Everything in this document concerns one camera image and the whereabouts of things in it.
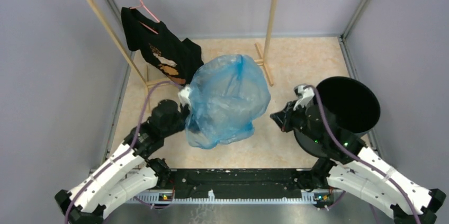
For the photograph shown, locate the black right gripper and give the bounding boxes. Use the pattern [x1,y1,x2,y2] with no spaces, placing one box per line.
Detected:
[270,99,324,145]

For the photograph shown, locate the blue plastic trash bag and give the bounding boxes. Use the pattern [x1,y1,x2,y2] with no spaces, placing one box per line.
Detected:
[185,55,271,149]

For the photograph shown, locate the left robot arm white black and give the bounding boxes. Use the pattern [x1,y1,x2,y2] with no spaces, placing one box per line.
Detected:
[55,100,190,223]

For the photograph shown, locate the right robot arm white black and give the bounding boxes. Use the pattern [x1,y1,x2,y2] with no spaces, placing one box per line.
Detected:
[270,101,446,223]

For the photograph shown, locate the black round trash bin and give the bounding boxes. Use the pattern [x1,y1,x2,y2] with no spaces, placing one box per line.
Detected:
[293,76,381,159]

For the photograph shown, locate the black printed t-shirt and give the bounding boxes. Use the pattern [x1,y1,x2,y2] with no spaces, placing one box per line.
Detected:
[121,7,204,86]

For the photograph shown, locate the pink clothes hanger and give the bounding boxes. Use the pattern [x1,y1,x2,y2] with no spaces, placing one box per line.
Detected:
[129,0,161,35]

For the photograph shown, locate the wooden clothes rack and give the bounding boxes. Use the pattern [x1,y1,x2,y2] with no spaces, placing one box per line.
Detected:
[86,0,278,95]

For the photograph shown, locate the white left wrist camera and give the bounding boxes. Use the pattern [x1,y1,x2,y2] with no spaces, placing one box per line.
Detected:
[177,85,192,107]

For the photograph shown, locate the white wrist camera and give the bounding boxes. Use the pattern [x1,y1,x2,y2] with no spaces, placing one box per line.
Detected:
[293,84,315,111]
[177,85,192,107]

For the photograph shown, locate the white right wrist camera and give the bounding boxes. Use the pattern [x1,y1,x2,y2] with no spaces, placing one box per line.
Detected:
[293,84,315,111]

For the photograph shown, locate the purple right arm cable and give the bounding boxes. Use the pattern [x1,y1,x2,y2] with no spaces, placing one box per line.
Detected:
[304,85,424,224]

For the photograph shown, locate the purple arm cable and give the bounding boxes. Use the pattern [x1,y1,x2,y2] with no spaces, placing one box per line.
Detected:
[304,85,424,224]
[64,80,183,224]

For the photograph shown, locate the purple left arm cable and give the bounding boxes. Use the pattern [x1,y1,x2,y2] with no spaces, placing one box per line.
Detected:
[64,80,183,224]

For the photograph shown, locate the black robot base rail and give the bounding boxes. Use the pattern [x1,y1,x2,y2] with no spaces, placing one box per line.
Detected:
[87,167,378,205]

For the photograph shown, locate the metal corner frame right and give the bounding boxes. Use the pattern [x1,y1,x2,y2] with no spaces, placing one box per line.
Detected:
[338,0,370,80]

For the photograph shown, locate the metal corner frame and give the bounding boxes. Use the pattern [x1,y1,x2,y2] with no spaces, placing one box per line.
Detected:
[96,0,131,161]
[338,0,370,80]

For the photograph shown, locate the metal corner frame left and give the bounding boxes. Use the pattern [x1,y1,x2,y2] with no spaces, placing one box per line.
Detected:
[96,0,131,161]

